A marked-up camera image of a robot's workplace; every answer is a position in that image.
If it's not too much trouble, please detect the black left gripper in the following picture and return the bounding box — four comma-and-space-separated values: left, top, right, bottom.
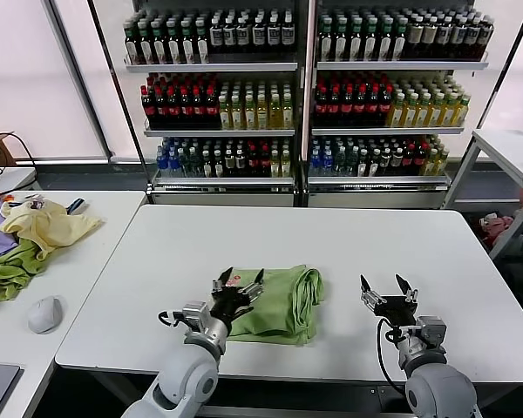
209, 266, 266, 324

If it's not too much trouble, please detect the white metal frame table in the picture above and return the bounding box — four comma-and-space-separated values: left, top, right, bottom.
443, 128, 523, 262

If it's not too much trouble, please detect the crumpled green garment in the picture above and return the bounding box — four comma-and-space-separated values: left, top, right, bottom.
0, 239, 49, 304

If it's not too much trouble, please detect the dark bottle beige label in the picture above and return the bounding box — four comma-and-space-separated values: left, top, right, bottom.
450, 17, 465, 60
465, 17, 480, 60
479, 17, 494, 60
436, 17, 452, 60
406, 17, 423, 60
421, 17, 437, 60

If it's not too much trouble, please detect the pale yellow shirt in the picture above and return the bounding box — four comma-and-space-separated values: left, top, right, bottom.
0, 199, 105, 262

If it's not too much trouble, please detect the black camera cable loop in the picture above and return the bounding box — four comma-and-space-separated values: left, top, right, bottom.
158, 308, 185, 327

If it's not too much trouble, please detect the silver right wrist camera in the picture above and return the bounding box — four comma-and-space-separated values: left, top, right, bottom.
413, 315, 448, 349

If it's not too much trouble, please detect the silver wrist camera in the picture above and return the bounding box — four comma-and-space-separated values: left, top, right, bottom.
181, 301, 211, 334
413, 315, 448, 349

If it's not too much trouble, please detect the grey drinks shelf rack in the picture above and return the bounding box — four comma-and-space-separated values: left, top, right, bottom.
304, 0, 492, 210
121, 0, 306, 208

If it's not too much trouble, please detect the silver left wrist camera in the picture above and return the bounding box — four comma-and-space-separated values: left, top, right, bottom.
181, 301, 211, 334

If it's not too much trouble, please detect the black bottle white label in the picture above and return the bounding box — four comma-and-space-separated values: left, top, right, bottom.
281, 17, 295, 54
251, 17, 267, 54
209, 17, 225, 54
223, 17, 238, 54
236, 17, 251, 54
266, 17, 282, 54

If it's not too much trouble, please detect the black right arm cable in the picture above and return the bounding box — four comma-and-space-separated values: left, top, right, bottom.
375, 317, 409, 396

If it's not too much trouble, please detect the dark bottle green cap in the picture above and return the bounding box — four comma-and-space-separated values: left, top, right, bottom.
152, 21, 167, 64
318, 19, 334, 62
377, 19, 393, 62
392, 19, 408, 62
348, 19, 363, 62
138, 21, 153, 64
124, 21, 139, 64
363, 19, 378, 62
166, 21, 182, 64
333, 19, 349, 62
194, 21, 210, 64
180, 21, 196, 64

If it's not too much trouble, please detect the light green t-shirt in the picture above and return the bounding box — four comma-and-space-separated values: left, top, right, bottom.
215, 263, 326, 348

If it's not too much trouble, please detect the cola bottle red label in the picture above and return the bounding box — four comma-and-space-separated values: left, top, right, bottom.
326, 85, 342, 126
379, 85, 394, 126
366, 85, 381, 126
204, 86, 220, 125
166, 86, 180, 125
153, 86, 168, 125
140, 85, 155, 125
313, 85, 329, 126
191, 86, 206, 125
353, 85, 368, 126
340, 85, 355, 126
179, 86, 194, 125

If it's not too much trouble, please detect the black slanted pole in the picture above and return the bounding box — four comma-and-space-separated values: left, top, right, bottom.
490, 0, 523, 105
86, 0, 152, 192

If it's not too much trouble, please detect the yellow tea bottle green cap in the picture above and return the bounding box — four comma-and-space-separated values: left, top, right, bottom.
443, 92, 458, 128
218, 94, 232, 130
390, 92, 405, 128
404, 92, 418, 128
281, 94, 295, 130
242, 94, 257, 130
417, 92, 431, 128
230, 94, 244, 130
455, 94, 471, 128
430, 92, 445, 128
255, 94, 269, 130
268, 94, 282, 130

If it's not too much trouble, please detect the thin black cable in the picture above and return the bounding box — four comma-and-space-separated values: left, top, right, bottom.
0, 130, 40, 184

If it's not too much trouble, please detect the pink cloth bundle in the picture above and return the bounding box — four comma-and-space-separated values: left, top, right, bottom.
479, 212, 515, 249

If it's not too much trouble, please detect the grey computer mouse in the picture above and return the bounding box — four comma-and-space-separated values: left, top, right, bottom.
27, 294, 65, 335

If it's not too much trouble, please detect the grey window frame post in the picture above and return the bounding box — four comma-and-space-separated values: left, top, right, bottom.
41, 0, 114, 162

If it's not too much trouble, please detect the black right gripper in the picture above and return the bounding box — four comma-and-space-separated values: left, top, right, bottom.
359, 273, 418, 328

